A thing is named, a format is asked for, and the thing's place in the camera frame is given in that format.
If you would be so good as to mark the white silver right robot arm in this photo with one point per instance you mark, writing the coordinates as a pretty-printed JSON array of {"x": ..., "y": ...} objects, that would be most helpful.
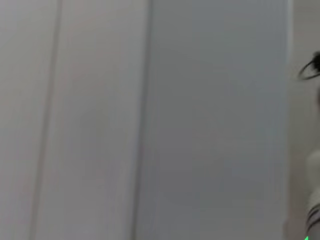
[{"x": 313, "y": 190}]

